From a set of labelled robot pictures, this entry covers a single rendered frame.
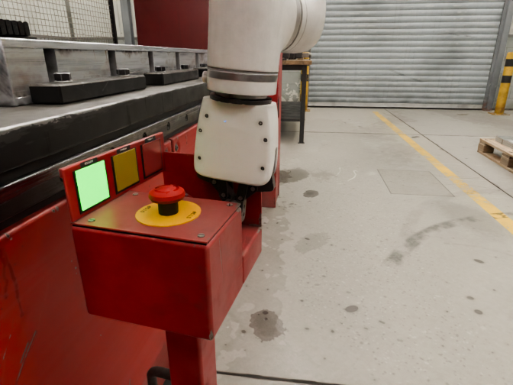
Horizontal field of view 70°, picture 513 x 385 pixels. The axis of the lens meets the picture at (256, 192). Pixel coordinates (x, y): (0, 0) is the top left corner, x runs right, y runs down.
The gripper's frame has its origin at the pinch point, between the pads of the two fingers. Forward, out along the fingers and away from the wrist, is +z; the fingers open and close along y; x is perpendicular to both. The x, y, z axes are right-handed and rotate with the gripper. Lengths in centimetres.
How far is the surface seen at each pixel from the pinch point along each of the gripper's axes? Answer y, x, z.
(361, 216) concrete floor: 27, 176, 72
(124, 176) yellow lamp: -12.8, -5.9, -4.6
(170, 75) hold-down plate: -36, 49, -12
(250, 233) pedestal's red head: 2.2, 2.1, 4.0
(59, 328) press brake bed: -19.1, -13.0, 15.9
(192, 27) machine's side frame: -86, 167, -28
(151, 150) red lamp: -13.0, 0.9, -6.3
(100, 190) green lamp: -12.8, -10.5, -4.3
